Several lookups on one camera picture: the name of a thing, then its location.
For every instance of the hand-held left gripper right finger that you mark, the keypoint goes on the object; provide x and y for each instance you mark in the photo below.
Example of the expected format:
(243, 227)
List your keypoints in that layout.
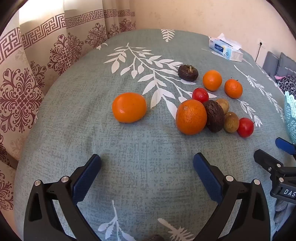
(208, 178)

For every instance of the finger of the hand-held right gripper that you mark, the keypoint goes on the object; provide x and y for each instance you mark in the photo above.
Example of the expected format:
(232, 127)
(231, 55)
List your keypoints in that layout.
(285, 144)
(268, 161)

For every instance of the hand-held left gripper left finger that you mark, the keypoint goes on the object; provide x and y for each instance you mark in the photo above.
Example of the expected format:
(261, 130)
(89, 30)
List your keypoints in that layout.
(86, 178)

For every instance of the teal plastic basket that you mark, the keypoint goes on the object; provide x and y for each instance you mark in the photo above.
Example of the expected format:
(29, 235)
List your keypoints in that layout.
(291, 113)

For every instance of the red cherry tomato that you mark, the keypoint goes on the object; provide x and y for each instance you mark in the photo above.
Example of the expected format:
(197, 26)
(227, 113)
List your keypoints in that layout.
(200, 95)
(245, 127)

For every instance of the tan longan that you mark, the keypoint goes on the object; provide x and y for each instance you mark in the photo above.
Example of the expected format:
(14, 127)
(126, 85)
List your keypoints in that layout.
(223, 104)
(231, 122)

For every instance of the dark brown water chestnut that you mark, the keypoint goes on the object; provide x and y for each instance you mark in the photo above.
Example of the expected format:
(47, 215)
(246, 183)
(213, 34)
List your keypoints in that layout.
(188, 72)
(214, 115)

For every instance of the large rough orange mandarin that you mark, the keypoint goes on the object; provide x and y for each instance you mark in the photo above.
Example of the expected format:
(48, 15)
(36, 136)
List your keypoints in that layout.
(190, 117)

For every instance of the small orange mandarin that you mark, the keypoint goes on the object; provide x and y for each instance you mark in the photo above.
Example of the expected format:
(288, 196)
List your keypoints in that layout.
(212, 80)
(233, 88)

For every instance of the smooth orange mandarin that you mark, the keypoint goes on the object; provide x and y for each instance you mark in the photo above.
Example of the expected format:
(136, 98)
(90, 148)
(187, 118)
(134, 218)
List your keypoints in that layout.
(129, 107)

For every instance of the person's right hand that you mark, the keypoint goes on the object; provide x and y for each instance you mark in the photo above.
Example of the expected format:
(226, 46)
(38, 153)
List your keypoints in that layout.
(280, 209)

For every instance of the leopard print cloth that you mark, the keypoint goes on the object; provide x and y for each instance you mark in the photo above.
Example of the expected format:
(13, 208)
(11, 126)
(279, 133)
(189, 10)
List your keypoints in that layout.
(288, 84)

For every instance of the green leaf print bedspread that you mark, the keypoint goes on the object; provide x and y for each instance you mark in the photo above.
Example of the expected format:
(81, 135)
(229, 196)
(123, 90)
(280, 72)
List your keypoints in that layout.
(138, 143)

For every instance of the grey pillow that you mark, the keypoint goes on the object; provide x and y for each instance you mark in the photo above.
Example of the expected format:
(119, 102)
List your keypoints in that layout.
(288, 64)
(271, 62)

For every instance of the blue white tissue pack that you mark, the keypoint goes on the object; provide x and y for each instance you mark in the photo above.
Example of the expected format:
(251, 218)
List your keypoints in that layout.
(222, 48)

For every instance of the beige patterned curtain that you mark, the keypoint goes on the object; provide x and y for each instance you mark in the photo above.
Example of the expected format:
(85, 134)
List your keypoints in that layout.
(64, 48)

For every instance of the white wall socket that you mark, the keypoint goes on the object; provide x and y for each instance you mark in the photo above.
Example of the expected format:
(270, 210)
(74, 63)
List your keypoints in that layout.
(261, 43)

